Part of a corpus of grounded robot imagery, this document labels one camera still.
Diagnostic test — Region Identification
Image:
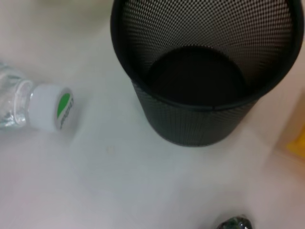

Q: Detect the clear green-label water bottle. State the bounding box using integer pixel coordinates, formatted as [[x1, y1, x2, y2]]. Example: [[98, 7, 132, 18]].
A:
[[0, 62, 77, 133]]

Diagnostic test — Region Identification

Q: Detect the black mesh pen holder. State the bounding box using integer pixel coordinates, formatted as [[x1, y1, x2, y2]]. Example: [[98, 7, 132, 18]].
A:
[[110, 0, 305, 147]]

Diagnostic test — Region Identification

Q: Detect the yellow plastic bin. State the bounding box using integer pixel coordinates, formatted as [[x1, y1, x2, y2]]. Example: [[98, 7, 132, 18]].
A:
[[285, 95, 305, 155]]

